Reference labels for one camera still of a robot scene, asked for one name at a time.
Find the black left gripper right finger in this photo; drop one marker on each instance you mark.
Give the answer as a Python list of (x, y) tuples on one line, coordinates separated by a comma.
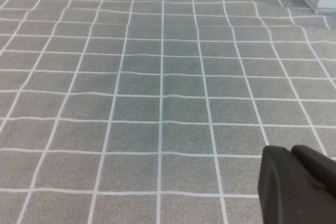
[(320, 171)]

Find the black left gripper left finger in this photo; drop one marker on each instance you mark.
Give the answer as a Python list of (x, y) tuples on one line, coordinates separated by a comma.
[(283, 187)]

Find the grey checked tablecloth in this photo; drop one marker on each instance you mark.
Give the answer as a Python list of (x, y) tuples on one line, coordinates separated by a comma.
[(131, 103)]

